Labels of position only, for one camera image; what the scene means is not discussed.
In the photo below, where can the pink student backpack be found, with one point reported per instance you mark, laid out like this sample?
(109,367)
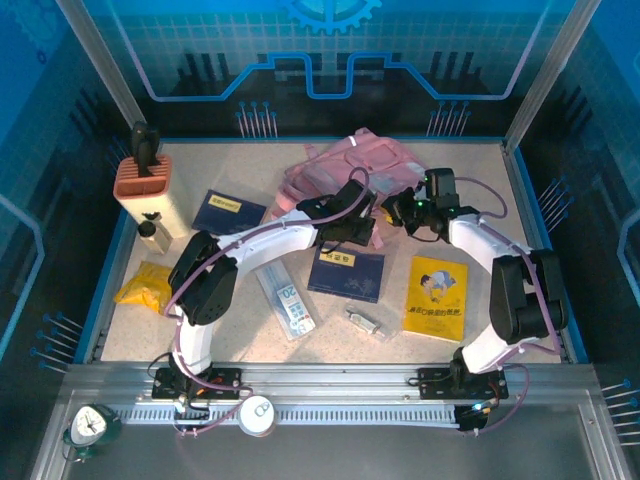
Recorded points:
(320,170)

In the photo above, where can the navy book with yellow label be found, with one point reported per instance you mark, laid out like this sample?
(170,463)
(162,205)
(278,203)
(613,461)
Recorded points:
(225,220)
(350,285)

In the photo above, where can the yellow children's book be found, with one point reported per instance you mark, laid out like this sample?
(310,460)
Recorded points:
(435,310)

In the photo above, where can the ruler set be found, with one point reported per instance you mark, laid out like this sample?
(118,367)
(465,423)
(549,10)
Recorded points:
(290,305)

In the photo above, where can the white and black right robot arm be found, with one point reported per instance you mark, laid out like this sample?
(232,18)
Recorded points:
(480,240)

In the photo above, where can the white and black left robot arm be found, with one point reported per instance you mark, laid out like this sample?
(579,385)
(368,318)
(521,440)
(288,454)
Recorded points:
(270,245)

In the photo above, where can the small metal item clear pack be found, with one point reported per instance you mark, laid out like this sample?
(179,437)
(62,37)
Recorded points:
(362,322)

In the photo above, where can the cream knife block orange top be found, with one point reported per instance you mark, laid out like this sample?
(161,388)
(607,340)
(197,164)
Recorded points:
(160,210)

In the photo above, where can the gold perfume bottle black cap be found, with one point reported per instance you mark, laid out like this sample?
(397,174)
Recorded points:
(157,242)

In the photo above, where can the yellow plastic packet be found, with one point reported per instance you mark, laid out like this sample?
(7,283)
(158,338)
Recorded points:
(142,287)

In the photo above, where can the green alarm clock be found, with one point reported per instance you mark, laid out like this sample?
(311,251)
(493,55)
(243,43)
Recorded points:
(90,425)

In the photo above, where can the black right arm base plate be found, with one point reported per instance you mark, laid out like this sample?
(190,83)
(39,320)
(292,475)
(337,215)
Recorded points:
(432,382)

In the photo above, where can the aluminium frame post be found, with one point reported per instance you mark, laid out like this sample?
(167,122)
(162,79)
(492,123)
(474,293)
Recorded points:
(550,70)
(100,65)

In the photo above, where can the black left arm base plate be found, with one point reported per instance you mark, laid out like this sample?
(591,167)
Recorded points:
(225,382)

